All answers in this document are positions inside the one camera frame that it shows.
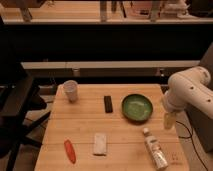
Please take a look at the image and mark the black rectangular block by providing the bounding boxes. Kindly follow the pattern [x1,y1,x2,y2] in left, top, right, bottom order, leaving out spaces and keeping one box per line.
[104,96,113,113]

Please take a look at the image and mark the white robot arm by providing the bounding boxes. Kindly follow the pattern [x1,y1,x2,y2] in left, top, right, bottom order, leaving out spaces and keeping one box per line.
[162,66,213,130]

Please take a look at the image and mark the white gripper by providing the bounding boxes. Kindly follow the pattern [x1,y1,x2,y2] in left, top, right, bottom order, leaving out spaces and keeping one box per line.
[162,97,176,130]

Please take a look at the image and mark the orange carrot toy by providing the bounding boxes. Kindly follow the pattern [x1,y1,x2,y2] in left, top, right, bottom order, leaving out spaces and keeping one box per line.
[64,140,76,164]

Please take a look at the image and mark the black chair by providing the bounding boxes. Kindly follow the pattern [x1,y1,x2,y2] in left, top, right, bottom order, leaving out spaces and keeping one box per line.
[0,61,50,171]

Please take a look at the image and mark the black cable on floor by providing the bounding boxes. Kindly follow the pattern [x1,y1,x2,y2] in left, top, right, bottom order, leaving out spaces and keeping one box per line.
[175,119,209,171]

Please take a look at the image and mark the grey cabinet at right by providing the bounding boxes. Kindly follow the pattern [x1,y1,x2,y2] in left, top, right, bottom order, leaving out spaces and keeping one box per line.
[186,42,213,153]

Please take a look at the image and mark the green bowl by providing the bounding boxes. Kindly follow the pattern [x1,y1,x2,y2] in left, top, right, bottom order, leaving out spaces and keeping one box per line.
[121,94,153,122]

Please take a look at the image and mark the white paper cup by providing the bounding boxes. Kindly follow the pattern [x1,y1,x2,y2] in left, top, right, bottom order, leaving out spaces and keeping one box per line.
[63,80,78,102]

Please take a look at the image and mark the white folded cloth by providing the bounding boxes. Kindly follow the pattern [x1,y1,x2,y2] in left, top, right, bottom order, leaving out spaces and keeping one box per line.
[93,133,107,155]

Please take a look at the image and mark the clear plastic bottle white cap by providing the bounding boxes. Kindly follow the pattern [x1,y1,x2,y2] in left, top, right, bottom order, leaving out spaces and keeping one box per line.
[143,128,168,171]

